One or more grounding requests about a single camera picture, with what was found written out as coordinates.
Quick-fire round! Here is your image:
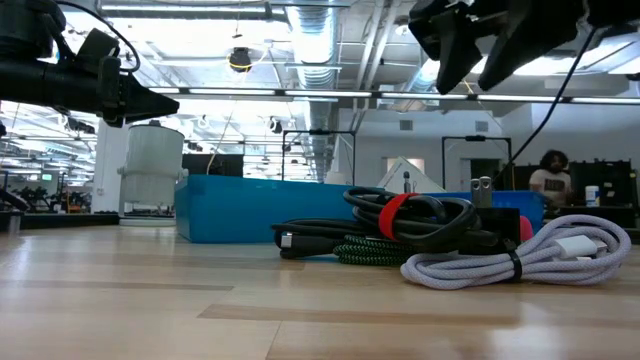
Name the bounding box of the small blue plastic basket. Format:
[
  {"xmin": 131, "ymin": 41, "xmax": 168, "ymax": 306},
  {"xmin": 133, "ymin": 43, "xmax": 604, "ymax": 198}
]
[{"xmin": 424, "ymin": 189, "xmax": 547, "ymax": 235}]

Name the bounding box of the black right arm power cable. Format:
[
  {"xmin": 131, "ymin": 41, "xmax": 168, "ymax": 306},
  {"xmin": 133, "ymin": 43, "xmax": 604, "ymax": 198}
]
[{"xmin": 492, "ymin": 24, "xmax": 599, "ymax": 184}]

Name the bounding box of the black usb cable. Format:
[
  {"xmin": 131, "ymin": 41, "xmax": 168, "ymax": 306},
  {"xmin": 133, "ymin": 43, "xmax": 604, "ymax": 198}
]
[{"xmin": 271, "ymin": 217, "xmax": 364, "ymax": 261}]

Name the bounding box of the black equipment case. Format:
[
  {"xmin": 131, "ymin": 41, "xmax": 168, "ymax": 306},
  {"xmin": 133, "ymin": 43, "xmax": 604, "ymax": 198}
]
[{"xmin": 568, "ymin": 159, "xmax": 634, "ymax": 209}]

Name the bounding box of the black aluminium table frame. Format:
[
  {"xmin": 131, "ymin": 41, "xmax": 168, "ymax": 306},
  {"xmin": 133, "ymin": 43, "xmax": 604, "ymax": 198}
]
[{"xmin": 0, "ymin": 209, "xmax": 122, "ymax": 233}]

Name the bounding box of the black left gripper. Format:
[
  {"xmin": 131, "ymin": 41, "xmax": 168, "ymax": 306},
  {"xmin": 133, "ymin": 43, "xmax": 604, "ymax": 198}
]
[{"xmin": 97, "ymin": 54, "xmax": 181, "ymax": 129}]

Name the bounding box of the black ceiling device yellow cable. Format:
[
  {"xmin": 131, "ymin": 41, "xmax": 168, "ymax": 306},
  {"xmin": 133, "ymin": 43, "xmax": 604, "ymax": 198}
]
[{"xmin": 225, "ymin": 45, "xmax": 271, "ymax": 75}]

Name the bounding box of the green black braided cable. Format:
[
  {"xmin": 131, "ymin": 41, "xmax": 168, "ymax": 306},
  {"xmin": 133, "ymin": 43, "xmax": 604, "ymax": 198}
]
[{"xmin": 332, "ymin": 233, "xmax": 419, "ymax": 268}]

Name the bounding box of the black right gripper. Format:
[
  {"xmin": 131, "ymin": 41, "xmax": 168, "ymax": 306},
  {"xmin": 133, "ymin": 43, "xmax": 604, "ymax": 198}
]
[{"xmin": 407, "ymin": 0, "xmax": 587, "ymax": 96}]

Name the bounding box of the silver ventilation duct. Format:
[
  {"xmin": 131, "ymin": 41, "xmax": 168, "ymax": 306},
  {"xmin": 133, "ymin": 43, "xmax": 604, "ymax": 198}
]
[{"xmin": 284, "ymin": 0, "xmax": 347, "ymax": 184}]

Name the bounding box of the white cylindrical appliance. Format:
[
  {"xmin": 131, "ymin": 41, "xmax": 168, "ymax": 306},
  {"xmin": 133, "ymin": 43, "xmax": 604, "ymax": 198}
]
[{"xmin": 116, "ymin": 119, "xmax": 190, "ymax": 227}]

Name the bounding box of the large teal plastic bin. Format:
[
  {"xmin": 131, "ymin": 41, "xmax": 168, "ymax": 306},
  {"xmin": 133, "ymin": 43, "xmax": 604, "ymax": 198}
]
[{"xmin": 173, "ymin": 172, "xmax": 381, "ymax": 246}]

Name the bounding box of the black frame stand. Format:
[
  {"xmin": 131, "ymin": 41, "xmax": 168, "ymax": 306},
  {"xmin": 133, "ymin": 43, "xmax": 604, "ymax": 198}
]
[
  {"xmin": 441, "ymin": 134, "xmax": 514, "ymax": 192},
  {"xmin": 281, "ymin": 128, "xmax": 358, "ymax": 184}
]

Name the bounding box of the person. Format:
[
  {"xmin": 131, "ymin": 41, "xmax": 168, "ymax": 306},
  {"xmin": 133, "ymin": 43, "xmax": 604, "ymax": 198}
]
[{"xmin": 528, "ymin": 148, "xmax": 574, "ymax": 209}]

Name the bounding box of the black cable with red strap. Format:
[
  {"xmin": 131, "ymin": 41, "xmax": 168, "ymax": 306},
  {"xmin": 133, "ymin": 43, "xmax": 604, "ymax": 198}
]
[{"xmin": 342, "ymin": 186, "xmax": 504, "ymax": 255}]

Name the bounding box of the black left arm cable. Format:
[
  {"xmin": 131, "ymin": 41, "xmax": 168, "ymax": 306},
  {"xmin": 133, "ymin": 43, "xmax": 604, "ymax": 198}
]
[{"xmin": 54, "ymin": 0, "xmax": 142, "ymax": 74}]

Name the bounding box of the long ceiling light bar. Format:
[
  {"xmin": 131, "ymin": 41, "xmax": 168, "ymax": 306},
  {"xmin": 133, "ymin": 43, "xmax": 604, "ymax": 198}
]
[{"xmin": 148, "ymin": 87, "xmax": 640, "ymax": 105}]

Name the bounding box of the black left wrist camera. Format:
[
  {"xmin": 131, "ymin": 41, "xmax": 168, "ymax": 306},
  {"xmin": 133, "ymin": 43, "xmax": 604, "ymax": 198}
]
[{"xmin": 74, "ymin": 27, "xmax": 122, "ymax": 69}]

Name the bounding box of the white braided cable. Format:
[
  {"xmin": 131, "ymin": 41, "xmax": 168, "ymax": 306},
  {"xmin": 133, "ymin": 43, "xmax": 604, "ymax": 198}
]
[{"xmin": 399, "ymin": 213, "xmax": 632, "ymax": 292}]

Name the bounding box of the black plug adapter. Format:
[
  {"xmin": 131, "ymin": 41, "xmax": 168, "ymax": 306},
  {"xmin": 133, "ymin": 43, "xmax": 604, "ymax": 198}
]
[{"xmin": 458, "ymin": 175, "xmax": 522, "ymax": 257}]

